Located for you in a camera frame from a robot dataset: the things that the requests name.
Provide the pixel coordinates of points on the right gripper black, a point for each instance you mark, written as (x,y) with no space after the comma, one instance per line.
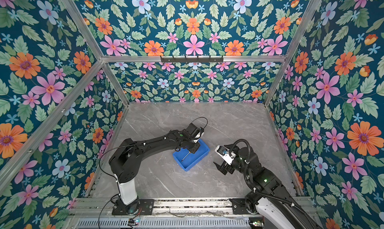
(223,168)

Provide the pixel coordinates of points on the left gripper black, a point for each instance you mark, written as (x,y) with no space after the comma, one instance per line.
(196,147)

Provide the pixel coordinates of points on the yellow black handled screwdriver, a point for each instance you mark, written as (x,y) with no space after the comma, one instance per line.
(185,156)

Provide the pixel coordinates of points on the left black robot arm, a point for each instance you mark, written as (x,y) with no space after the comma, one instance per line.
(126,161)

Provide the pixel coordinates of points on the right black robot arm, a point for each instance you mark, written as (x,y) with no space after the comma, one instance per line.
(268,196)

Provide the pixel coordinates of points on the blue plastic bin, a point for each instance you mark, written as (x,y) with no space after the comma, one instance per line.
(192,159)

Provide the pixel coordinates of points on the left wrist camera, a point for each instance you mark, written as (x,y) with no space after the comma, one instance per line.
(197,134)

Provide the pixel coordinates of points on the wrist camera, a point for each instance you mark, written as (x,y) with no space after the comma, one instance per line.
(224,153)
(197,134)

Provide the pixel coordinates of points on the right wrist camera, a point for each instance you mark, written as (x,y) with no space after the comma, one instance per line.
(224,153)

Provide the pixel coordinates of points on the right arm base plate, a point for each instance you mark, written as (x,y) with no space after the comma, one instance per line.
(239,207)

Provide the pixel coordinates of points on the white vented cable duct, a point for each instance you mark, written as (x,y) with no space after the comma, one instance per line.
(164,223)

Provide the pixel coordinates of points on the aluminium front rail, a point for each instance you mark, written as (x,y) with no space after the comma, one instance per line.
(101,208)

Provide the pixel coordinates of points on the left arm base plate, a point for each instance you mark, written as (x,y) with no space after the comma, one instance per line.
(139,206)

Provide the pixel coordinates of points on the black wall hook rail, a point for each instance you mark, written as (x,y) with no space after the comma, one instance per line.
(191,59)

